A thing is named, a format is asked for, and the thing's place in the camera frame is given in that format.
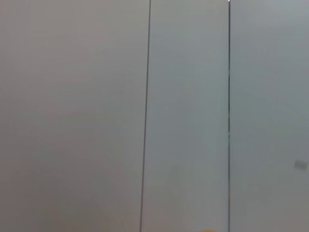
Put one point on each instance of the yellow plastic bin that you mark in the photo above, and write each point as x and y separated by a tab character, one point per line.
208	231

